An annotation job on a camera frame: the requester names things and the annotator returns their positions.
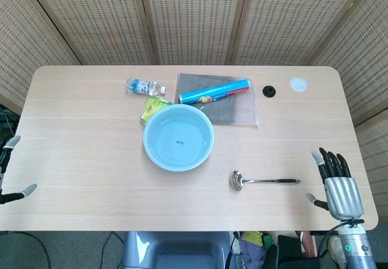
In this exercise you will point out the colourful cloth pile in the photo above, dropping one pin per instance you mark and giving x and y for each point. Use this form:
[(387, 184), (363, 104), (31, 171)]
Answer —
[(253, 247)]

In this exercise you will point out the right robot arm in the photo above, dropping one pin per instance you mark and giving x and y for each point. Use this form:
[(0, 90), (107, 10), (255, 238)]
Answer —
[(356, 247)]

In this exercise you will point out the white shoe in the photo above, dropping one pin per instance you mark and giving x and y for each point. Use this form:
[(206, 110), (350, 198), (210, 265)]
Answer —
[(336, 249)]

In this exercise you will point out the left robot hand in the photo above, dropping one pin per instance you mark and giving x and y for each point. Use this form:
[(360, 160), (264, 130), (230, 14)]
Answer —
[(12, 196)]

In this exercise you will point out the stainless steel ladle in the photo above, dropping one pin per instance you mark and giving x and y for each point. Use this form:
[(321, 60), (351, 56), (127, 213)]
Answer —
[(238, 180)]

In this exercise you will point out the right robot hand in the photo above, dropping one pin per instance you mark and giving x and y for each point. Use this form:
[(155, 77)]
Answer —
[(344, 193)]

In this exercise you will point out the clear plastic water bottle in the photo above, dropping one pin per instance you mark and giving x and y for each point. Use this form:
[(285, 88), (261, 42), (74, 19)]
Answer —
[(142, 86)]

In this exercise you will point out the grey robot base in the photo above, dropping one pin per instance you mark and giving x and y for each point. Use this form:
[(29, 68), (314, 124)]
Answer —
[(179, 251)]

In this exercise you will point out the blue food wrap box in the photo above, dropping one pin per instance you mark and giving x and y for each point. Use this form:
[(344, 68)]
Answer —
[(212, 92)]

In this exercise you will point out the light blue plastic basin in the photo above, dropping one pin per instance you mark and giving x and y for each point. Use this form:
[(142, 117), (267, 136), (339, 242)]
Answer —
[(179, 138)]

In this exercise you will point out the white round grommet cover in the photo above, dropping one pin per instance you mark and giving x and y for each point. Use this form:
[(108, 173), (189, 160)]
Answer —
[(298, 84)]

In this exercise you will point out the yellow green snack packet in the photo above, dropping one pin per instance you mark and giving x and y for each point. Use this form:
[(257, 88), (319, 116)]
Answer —
[(151, 107)]

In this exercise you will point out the black box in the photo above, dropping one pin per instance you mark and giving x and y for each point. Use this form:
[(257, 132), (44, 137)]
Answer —
[(288, 247)]

